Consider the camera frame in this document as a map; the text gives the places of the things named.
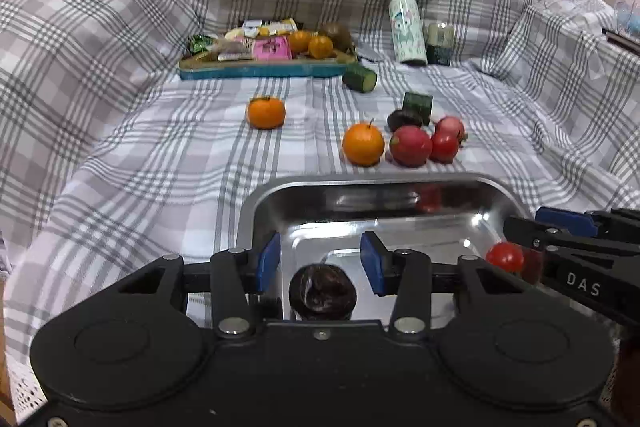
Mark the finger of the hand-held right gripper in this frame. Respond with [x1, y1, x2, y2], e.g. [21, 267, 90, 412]
[501, 216, 640, 327]
[534, 206, 640, 240]

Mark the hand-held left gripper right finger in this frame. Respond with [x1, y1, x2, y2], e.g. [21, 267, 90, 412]
[360, 231, 534, 339]

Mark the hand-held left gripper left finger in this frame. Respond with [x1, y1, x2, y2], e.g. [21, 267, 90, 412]
[107, 231, 282, 339]

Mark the stainless steel tray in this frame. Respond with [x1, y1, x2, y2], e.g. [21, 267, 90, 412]
[235, 173, 532, 325]

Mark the small red cherry tomato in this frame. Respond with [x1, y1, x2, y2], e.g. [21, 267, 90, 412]
[486, 242, 526, 274]

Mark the orange mandarin with stem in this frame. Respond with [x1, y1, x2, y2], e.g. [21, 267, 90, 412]
[342, 119, 386, 168]

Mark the large red apple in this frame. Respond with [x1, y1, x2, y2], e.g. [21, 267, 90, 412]
[389, 125, 433, 168]

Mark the green cucumber piece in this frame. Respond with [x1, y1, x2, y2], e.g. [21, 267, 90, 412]
[402, 92, 433, 125]
[342, 64, 378, 94]

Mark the dark flat object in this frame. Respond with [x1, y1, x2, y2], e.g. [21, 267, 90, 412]
[602, 28, 640, 56]

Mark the blue tin tray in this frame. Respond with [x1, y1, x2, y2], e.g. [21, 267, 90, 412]
[178, 49, 360, 82]

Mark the clear grey snack packet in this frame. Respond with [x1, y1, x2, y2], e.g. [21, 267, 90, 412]
[210, 48, 256, 62]

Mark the pink snack packet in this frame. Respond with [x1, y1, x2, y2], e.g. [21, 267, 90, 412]
[252, 36, 292, 60]

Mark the small dark green jar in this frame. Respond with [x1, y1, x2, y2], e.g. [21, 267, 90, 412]
[424, 22, 455, 66]

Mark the small orange mandarin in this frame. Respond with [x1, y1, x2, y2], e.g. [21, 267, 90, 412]
[289, 30, 312, 54]
[308, 35, 334, 60]

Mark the clear plastic bag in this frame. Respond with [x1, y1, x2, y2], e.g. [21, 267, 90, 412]
[612, 0, 640, 38]

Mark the green candy wrapper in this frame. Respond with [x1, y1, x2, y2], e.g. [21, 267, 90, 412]
[187, 34, 216, 54]

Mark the brown kiwi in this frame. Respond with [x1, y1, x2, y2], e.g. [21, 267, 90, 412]
[320, 23, 353, 52]

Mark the white cartoon print bottle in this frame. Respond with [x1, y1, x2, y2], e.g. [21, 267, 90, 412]
[389, 0, 428, 66]

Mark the yellow and white snack packet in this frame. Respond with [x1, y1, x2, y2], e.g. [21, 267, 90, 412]
[260, 18, 298, 35]

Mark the white lace cloth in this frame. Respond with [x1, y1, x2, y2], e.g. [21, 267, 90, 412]
[7, 352, 48, 424]

